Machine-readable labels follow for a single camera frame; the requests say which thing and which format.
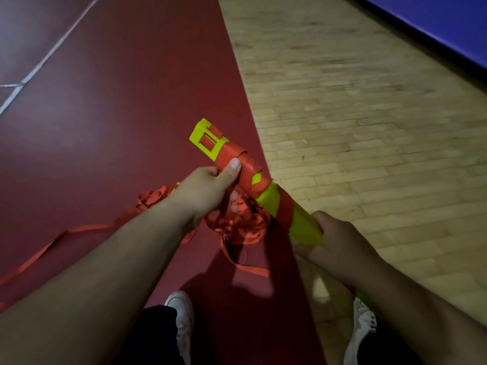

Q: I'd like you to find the person's left hand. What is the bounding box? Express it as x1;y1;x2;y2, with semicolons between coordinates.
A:
166;158;244;233

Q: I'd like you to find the person's right hand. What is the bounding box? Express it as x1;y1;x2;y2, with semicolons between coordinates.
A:
294;210;382;286

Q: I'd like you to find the person's left forearm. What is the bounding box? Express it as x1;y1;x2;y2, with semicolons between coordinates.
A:
0;199;191;365

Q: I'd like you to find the person's right forearm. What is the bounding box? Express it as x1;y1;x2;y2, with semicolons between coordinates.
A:
355;258;487;365

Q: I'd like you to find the white right shoe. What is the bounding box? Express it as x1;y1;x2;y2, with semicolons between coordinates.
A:
343;297;378;365

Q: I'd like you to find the white shoe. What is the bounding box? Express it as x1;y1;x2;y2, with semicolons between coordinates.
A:
343;297;378;365
164;290;195;365

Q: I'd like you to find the black right trouser leg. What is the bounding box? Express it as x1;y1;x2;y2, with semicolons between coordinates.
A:
357;325;424;365

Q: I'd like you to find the black trouser leg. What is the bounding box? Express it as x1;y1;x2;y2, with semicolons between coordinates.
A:
357;325;424;365
113;304;186;365

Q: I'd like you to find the white left shoe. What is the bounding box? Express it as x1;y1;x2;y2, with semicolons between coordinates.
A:
164;290;195;365

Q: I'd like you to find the black left trouser leg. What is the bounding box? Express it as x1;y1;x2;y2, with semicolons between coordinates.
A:
113;304;186;365

